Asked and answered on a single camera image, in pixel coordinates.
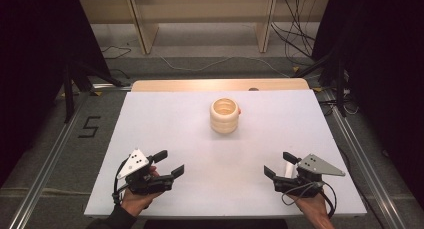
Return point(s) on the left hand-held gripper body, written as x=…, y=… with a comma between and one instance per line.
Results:
x=136, y=163

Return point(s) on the yellow tape piece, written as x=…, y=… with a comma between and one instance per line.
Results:
x=317, y=89
x=295, y=69
x=97, y=93

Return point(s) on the small white object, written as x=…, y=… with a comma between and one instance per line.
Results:
x=289, y=170

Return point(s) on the aluminium floor rail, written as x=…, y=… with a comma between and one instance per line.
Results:
x=366, y=162
x=46, y=162

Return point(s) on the small orange object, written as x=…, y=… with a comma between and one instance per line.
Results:
x=239, y=111

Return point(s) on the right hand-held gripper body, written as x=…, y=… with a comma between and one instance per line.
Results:
x=313, y=167

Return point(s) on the person's right hand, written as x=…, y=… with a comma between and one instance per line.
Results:
x=310, y=205

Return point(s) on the light wooden bench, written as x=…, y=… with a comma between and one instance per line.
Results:
x=200, y=9

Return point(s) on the person's left hand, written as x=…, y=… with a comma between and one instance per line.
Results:
x=136, y=202

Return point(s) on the light wooden desk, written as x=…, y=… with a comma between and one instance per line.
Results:
x=200, y=85

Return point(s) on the black metal stand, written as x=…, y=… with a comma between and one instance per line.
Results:
x=71, y=85
x=335, y=75

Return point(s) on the cream ribbed cup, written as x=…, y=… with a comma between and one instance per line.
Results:
x=224, y=117

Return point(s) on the dark curtain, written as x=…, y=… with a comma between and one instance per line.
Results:
x=36, y=72
x=383, y=89

